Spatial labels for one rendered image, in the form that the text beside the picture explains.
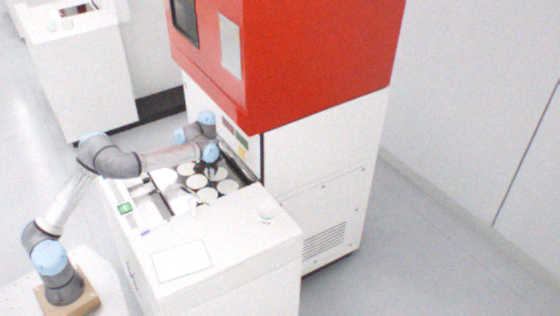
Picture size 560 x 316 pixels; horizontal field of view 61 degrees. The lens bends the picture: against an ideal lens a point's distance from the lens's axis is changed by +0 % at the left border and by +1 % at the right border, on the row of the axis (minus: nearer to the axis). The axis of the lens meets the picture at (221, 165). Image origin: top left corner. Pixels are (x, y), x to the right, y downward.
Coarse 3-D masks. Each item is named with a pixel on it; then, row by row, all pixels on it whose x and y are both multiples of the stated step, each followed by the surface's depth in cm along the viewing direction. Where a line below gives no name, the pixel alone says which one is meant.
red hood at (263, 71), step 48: (192, 0) 194; (240, 0) 156; (288, 0) 162; (336, 0) 172; (384, 0) 183; (192, 48) 212; (240, 48) 168; (288, 48) 174; (336, 48) 185; (384, 48) 198; (240, 96) 183; (288, 96) 188; (336, 96) 201
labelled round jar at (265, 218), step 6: (258, 204) 184; (264, 204) 184; (270, 204) 184; (258, 210) 186; (264, 210) 182; (270, 210) 182; (258, 216) 188; (264, 216) 183; (270, 216) 183; (264, 222) 186; (270, 222) 185
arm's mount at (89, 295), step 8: (80, 272) 187; (88, 280) 184; (40, 288) 183; (88, 288) 181; (40, 296) 180; (88, 296) 179; (96, 296) 178; (40, 304) 177; (48, 304) 177; (72, 304) 176; (80, 304) 176; (88, 304) 178; (96, 304) 181; (48, 312) 175; (56, 312) 174; (64, 312) 174; (72, 312) 175; (80, 312) 177
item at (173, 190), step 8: (168, 168) 229; (176, 168) 229; (152, 176) 225; (160, 176) 225; (168, 176) 225; (176, 176) 225; (184, 176) 224; (232, 176) 222; (160, 184) 221; (168, 184) 220; (176, 184) 220; (184, 184) 220; (208, 184) 219; (216, 184) 218; (240, 184) 217; (168, 192) 216; (176, 192) 216; (184, 192) 216; (168, 200) 212; (176, 200) 212; (184, 200) 212; (176, 208) 208; (184, 208) 208
